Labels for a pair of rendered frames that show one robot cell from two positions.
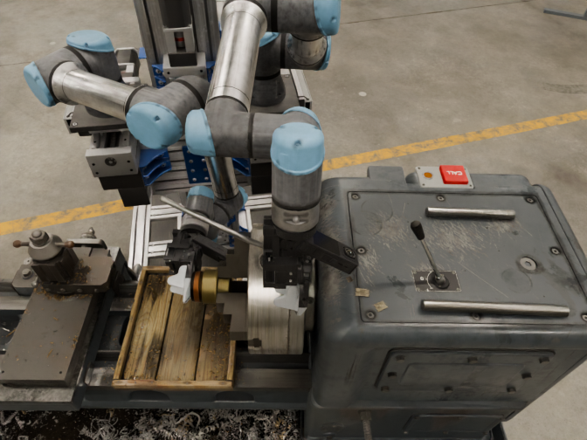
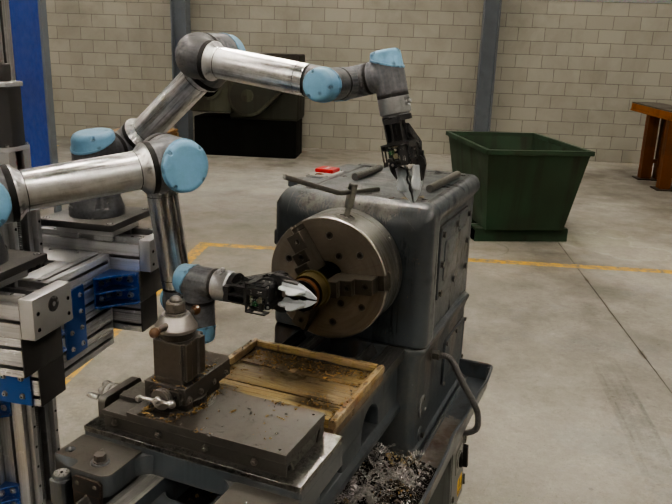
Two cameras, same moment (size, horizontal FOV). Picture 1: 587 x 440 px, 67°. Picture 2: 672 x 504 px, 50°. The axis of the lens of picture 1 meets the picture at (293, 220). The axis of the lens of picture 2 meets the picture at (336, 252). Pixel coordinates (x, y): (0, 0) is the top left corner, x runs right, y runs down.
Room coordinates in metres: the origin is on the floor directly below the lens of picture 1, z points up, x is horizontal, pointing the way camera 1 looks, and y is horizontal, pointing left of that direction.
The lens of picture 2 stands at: (-0.14, 1.61, 1.64)
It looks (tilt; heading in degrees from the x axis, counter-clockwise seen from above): 16 degrees down; 295
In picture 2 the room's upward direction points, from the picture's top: 2 degrees clockwise
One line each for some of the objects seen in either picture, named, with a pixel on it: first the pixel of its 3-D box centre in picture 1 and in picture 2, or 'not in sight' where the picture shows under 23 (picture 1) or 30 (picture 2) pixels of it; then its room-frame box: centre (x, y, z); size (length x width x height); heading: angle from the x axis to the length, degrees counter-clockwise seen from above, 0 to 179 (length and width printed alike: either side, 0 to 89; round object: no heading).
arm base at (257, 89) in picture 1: (262, 79); (96, 195); (1.30, 0.12, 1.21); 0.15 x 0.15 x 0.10
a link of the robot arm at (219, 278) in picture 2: (194, 226); (225, 284); (0.77, 0.27, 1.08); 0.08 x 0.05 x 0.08; 91
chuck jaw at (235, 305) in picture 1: (238, 319); (356, 284); (0.50, 0.12, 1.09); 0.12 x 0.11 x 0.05; 2
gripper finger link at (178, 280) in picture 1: (179, 282); (295, 292); (0.58, 0.27, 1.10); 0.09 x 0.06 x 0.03; 1
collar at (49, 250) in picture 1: (44, 244); (176, 320); (0.65, 0.61, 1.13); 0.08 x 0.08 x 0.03
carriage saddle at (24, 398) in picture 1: (49, 319); (198, 457); (0.57, 0.66, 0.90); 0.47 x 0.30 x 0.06; 2
